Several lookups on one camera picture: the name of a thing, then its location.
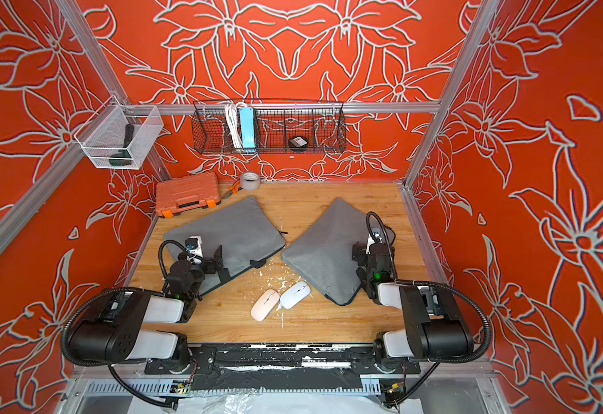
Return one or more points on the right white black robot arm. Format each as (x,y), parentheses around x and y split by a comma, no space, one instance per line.
(442,325)

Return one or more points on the black round tape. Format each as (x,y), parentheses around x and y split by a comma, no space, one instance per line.
(298,144)

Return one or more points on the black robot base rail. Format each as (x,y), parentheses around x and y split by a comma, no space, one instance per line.
(342,368)

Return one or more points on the white computer mouse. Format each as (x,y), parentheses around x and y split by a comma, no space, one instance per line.
(295,294)

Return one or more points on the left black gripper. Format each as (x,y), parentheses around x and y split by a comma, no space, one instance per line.
(207,266)

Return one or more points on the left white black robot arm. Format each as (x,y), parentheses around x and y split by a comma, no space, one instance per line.
(109,328)

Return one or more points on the pink computer mouse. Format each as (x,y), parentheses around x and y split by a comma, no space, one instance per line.
(264,305)

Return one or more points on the clear tape roll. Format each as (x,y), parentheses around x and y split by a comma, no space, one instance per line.
(249,181)

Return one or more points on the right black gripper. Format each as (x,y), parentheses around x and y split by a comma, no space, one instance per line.
(365,253)

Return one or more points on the grey laptop bag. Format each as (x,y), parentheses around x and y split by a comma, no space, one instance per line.
(247,238)
(322,254)

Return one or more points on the clear plastic wall bin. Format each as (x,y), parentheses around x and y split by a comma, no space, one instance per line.
(103,133)

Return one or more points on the orange tool case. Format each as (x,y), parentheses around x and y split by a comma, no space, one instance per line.
(198,191)

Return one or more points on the orange handled pliers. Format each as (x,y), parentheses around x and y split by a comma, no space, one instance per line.
(233,189)

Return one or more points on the dark green flashlight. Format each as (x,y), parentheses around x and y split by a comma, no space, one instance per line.
(123,158)

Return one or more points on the light blue box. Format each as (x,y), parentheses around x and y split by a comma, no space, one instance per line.
(248,128)

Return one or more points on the black wire wall basket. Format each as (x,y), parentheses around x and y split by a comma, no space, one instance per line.
(217,129)

